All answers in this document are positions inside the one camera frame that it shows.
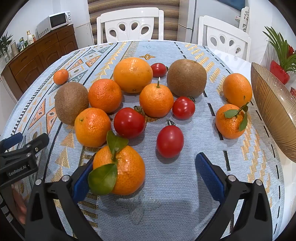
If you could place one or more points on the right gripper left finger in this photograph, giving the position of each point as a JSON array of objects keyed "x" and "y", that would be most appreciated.
[{"x": 43, "y": 221}]

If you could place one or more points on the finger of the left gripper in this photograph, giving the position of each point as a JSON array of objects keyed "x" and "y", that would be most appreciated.
[
  {"x": 7, "y": 143},
  {"x": 31, "y": 148}
]

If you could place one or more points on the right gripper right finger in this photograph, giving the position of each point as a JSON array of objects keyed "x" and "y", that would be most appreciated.
[{"x": 254, "y": 221}]

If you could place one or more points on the small tangerine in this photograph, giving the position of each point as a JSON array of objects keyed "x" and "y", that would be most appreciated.
[{"x": 60, "y": 76}]

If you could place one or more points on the tangerine with two leaves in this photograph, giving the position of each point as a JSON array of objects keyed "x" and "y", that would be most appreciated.
[{"x": 117, "y": 168}]

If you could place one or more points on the large red tomato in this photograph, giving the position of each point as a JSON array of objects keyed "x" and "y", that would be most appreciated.
[{"x": 128, "y": 123}]

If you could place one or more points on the leafy tangerine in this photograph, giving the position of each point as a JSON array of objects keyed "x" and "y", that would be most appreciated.
[{"x": 231, "y": 121}]

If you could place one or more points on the oval tomato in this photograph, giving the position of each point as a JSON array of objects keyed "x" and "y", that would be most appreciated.
[{"x": 170, "y": 140}]

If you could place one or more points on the large orange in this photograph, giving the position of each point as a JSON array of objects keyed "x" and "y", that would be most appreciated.
[{"x": 132, "y": 74}]

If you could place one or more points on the cherry tomato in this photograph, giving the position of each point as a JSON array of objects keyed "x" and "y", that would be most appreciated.
[
  {"x": 159, "y": 70},
  {"x": 184, "y": 108}
]

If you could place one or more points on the tangerine with stem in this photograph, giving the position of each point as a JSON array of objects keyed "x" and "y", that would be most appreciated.
[{"x": 156, "y": 100}]

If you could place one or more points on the smooth orange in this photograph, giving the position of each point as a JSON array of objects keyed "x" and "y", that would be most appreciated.
[{"x": 237, "y": 89}]

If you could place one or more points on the large brown kiwi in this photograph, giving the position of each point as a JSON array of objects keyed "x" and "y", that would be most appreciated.
[{"x": 186, "y": 78}]

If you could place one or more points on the left hand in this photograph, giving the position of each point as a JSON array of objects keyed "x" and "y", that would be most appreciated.
[{"x": 21, "y": 209}]

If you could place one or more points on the brown wooden sideboard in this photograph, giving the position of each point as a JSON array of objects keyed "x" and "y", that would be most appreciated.
[{"x": 23, "y": 70}]

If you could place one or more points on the white bottle on sideboard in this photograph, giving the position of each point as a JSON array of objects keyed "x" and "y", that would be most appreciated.
[{"x": 30, "y": 38}]

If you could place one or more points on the green plant by sideboard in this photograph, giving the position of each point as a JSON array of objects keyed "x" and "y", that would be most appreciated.
[{"x": 5, "y": 42}]

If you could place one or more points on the patterned light blue tablecloth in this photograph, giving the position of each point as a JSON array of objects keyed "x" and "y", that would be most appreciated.
[{"x": 174, "y": 203}]

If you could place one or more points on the brown ribbed glass bowl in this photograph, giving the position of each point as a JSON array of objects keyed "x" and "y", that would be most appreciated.
[{"x": 277, "y": 108}]

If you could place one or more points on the white microwave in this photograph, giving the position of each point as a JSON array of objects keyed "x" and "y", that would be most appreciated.
[{"x": 53, "y": 22}]

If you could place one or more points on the red paper ornament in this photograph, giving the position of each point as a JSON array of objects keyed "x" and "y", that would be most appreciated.
[{"x": 293, "y": 91}]

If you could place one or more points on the potted plant red pot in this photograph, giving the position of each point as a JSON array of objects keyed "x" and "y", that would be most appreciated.
[{"x": 285, "y": 54}]

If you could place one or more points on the white chair left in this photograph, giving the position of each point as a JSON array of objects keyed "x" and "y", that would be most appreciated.
[{"x": 129, "y": 24}]

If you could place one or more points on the white chair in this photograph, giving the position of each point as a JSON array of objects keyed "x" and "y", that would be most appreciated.
[
  {"x": 222, "y": 36},
  {"x": 129, "y": 24}
]

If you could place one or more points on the white chair right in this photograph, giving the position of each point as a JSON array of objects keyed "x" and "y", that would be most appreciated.
[{"x": 222, "y": 36}]

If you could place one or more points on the striped brown curtain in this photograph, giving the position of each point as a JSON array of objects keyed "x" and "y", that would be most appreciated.
[{"x": 170, "y": 8}]

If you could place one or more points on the white patterned hanging decoration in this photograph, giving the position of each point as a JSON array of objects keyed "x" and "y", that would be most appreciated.
[{"x": 243, "y": 18}]

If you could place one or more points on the blue fridge cover cloth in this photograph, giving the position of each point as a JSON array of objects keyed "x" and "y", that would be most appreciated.
[{"x": 236, "y": 4}]

